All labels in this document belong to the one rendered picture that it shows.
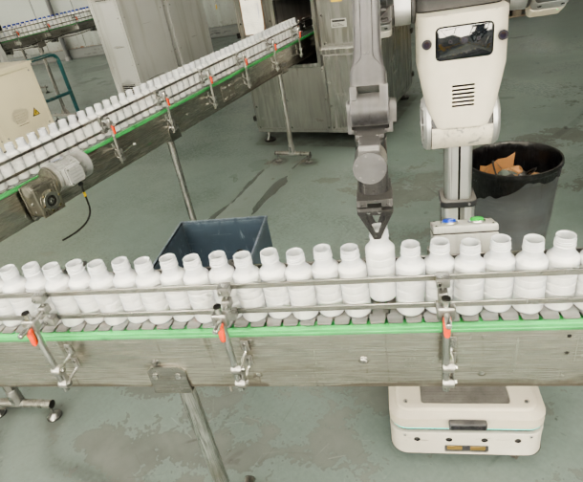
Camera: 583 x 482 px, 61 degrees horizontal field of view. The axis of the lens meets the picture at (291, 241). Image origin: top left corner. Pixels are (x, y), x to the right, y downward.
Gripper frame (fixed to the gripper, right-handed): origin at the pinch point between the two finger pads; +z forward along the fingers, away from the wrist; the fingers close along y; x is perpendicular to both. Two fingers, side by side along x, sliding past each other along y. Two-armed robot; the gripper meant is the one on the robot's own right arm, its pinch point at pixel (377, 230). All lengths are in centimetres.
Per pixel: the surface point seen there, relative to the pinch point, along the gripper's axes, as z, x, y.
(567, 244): 4.0, 34.9, 2.4
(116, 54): 16, -327, -537
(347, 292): 12.2, -6.9, 3.7
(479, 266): 7.3, 19.2, 3.5
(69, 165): 14, -137, -104
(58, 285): 8, -74, 3
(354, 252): 3.3, -4.8, 2.7
